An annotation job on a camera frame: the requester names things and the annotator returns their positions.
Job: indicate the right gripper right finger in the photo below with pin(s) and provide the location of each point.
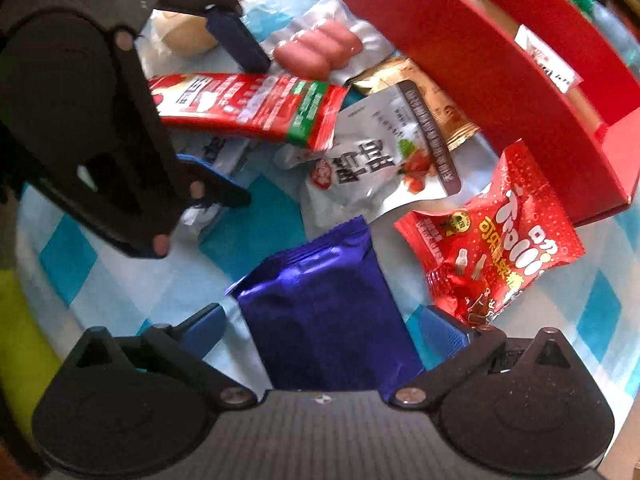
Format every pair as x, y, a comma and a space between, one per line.
463, 351

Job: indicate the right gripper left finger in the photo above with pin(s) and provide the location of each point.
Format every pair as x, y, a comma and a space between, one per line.
179, 352

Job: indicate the round yellow bun packet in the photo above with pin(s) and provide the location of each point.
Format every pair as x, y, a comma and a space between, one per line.
171, 41

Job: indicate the red Trolli candy bag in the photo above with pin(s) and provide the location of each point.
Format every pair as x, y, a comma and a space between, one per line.
477, 258

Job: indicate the long red snack packet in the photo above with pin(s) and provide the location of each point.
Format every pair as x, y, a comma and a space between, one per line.
278, 109

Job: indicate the pink sausages vacuum pack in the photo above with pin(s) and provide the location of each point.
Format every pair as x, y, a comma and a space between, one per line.
327, 43

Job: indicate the purple foil snack packet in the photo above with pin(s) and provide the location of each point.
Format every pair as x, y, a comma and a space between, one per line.
322, 317

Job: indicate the white duck snack pouch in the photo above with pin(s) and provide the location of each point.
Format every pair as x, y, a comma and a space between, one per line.
386, 143

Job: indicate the gold foil snack packet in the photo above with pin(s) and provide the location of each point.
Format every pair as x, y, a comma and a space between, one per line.
455, 126

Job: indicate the white Kaprons wafer packet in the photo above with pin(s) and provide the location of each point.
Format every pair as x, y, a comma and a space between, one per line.
210, 161

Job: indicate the white spicy gluten strip packet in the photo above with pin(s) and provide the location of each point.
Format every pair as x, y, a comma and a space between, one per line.
564, 77

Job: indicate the red cardboard box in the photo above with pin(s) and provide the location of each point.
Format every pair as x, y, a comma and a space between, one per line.
595, 172

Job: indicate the blue rolled cushion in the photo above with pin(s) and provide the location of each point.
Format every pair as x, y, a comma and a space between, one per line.
617, 34

